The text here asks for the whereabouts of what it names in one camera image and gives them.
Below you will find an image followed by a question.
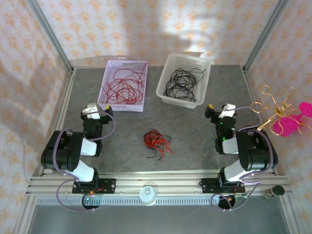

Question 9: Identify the gold wire ornament stand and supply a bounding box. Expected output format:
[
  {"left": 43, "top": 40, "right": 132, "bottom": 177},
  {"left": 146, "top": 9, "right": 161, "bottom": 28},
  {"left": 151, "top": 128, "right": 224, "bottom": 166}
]
[{"left": 250, "top": 84, "right": 312, "bottom": 137}]

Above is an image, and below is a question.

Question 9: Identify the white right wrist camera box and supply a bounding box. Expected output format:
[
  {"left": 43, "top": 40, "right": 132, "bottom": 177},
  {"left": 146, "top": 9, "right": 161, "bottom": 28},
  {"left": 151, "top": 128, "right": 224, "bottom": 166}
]
[{"left": 218, "top": 103, "right": 237, "bottom": 119}]

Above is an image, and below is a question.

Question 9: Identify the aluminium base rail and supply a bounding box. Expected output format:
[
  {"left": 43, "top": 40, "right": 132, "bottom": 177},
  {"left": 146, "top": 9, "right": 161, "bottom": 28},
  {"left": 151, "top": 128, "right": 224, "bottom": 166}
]
[{"left": 25, "top": 170, "right": 292, "bottom": 197}]

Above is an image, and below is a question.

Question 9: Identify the red cable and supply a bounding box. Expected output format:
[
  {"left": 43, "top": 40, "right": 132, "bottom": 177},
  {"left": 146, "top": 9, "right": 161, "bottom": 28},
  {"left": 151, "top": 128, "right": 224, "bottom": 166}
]
[
  {"left": 144, "top": 131, "right": 171, "bottom": 154},
  {"left": 143, "top": 130, "right": 174, "bottom": 156}
]

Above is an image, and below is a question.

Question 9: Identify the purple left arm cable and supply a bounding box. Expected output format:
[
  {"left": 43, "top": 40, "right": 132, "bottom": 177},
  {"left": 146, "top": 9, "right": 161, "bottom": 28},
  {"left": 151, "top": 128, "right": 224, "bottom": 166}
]
[{"left": 54, "top": 111, "right": 117, "bottom": 213}]

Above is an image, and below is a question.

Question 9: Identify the pink fluffy ornament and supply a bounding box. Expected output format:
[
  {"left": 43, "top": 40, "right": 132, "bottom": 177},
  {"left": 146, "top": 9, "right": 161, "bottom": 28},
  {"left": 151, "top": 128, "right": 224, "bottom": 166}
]
[{"left": 272, "top": 102, "right": 312, "bottom": 137}]

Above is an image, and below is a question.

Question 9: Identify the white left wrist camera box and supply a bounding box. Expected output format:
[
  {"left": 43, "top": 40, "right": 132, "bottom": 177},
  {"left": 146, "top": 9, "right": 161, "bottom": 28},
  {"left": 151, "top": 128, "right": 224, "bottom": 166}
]
[{"left": 81, "top": 102, "right": 101, "bottom": 120}]

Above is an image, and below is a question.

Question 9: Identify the aluminium frame post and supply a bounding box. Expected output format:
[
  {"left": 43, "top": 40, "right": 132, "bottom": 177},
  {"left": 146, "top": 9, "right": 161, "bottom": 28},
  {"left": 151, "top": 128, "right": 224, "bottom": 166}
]
[
  {"left": 243, "top": 0, "right": 291, "bottom": 73},
  {"left": 25, "top": 0, "right": 75, "bottom": 74}
]

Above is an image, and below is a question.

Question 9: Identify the white round cap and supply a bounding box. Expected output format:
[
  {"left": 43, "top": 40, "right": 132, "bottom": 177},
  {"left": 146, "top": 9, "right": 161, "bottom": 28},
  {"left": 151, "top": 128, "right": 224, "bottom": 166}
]
[{"left": 138, "top": 186, "right": 158, "bottom": 207}]

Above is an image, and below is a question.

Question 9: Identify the white plastic basket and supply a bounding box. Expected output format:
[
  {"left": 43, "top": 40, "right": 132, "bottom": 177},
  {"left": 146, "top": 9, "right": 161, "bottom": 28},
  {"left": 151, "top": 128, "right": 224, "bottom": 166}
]
[{"left": 156, "top": 53, "right": 212, "bottom": 110}]

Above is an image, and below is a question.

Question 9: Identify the bunch of red cables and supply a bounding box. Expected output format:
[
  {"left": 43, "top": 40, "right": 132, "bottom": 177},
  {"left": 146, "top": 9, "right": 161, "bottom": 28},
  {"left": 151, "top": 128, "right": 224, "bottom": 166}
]
[{"left": 101, "top": 63, "right": 148, "bottom": 104}]

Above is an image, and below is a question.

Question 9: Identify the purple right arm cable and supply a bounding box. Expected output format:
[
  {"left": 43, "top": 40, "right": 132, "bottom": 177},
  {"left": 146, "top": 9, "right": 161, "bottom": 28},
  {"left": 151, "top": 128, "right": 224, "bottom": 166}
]
[{"left": 211, "top": 106, "right": 278, "bottom": 212}]

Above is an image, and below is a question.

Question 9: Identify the lavender plastic basket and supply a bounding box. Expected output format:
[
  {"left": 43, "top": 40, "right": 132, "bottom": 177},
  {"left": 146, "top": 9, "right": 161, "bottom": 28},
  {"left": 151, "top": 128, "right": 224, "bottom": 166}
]
[{"left": 97, "top": 60, "right": 149, "bottom": 113}]

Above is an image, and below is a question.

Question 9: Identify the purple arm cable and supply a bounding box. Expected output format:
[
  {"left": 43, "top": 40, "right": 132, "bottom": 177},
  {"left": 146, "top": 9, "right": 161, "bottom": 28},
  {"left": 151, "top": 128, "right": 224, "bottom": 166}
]
[
  {"left": 54, "top": 111, "right": 117, "bottom": 213},
  {"left": 211, "top": 106, "right": 278, "bottom": 212}
]

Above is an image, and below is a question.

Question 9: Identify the bunch of black cables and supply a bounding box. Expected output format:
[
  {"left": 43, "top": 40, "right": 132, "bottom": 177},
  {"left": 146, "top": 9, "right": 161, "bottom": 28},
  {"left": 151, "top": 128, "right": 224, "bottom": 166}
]
[{"left": 163, "top": 68, "right": 207, "bottom": 103}]

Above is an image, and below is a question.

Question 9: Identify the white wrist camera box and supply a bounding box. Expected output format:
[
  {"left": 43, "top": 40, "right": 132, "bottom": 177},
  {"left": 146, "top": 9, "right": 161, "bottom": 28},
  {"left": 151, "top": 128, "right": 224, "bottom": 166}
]
[
  {"left": 218, "top": 103, "right": 237, "bottom": 119},
  {"left": 81, "top": 102, "right": 101, "bottom": 120}
]

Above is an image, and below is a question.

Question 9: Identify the grey slotted cable duct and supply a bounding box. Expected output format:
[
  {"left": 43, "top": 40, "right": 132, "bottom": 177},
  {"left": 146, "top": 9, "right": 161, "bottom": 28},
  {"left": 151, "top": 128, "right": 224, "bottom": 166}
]
[{"left": 36, "top": 196, "right": 221, "bottom": 206}]

